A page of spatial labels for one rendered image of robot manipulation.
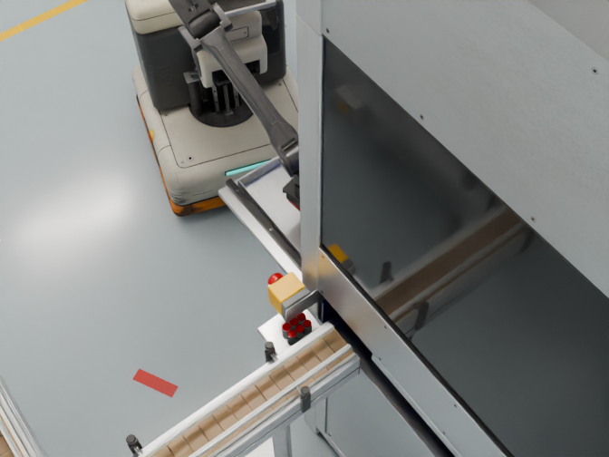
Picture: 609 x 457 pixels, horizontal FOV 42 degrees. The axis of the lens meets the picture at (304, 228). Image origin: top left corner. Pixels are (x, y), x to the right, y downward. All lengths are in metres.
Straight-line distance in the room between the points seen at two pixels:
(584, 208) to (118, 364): 2.24
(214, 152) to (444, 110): 2.06
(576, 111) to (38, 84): 3.17
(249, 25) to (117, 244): 1.07
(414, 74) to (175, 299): 2.10
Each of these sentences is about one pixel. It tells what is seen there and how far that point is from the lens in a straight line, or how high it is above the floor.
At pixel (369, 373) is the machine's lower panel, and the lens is 1.92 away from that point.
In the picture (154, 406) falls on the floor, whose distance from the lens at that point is 2.87.
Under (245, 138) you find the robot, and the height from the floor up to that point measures 0.28.
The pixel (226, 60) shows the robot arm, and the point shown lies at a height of 1.31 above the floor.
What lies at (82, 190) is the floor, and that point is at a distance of 3.38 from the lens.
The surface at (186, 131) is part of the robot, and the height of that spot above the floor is 0.28.
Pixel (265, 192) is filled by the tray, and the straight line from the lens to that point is 2.17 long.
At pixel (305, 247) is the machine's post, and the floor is 1.15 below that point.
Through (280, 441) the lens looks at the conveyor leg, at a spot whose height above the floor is 0.63.
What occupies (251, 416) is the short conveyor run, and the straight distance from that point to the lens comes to 1.79.
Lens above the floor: 2.64
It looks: 57 degrees down
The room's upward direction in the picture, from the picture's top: 1 degrees counter-clockwise
